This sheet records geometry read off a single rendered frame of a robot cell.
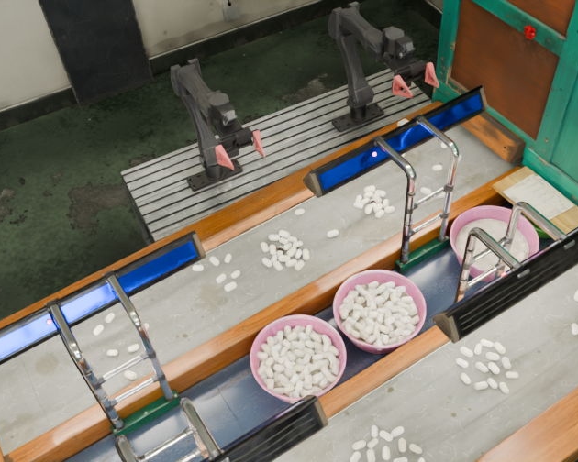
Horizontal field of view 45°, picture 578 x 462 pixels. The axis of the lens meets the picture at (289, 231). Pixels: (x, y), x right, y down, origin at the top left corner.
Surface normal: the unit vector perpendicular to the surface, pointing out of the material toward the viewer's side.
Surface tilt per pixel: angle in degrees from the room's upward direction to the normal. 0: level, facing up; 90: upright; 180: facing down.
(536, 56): 90
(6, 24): 90
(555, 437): 0
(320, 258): 0
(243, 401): 0
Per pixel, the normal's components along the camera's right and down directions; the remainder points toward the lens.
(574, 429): -0.07, -0.64
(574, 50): -0.84, 0.45
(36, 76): 0.46, 0.65
